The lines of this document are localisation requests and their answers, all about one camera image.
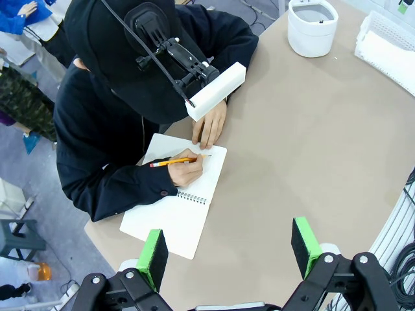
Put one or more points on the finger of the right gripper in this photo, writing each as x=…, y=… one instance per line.
x=403, y=6

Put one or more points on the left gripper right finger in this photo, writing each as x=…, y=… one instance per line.
x=304, y=249

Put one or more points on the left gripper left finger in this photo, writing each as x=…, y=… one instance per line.
x=152, y=259

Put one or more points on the white spiral notebook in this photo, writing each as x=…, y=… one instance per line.
x=181, y=226

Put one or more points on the white paper stack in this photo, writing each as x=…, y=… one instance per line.
x=389, y=61

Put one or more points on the orange pencil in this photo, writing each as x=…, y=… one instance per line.
x=175, y=160

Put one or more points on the person's right forearm black sleeve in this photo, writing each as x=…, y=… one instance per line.
x=129, y=188

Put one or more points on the person's left forearm black sleeve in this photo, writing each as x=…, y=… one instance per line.
x=236, y=48

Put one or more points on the person's right hand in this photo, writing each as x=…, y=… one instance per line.
x=186, y=170

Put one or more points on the person's left hand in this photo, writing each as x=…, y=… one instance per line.
x=209, y=129

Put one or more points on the white perforated plastic basket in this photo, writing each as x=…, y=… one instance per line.
x=386, y=29

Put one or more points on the white lidded trash bin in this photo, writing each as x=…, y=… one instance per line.
x=308, y=42

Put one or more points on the orange translucent container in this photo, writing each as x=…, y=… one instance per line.
x=42, y=271

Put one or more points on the person in black jacket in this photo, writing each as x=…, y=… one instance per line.
x=97, y=145

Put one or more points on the grey plastic stool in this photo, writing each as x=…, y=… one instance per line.
x=19, y=243

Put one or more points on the white plastic crate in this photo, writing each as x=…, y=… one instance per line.
x=9, y=197

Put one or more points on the black cap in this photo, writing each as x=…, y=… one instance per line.
x=97, y=48

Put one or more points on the white head camera box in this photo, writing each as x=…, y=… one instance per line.
x=217, y=90

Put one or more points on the black head camera mount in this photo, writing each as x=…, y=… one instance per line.
x=175, y=55

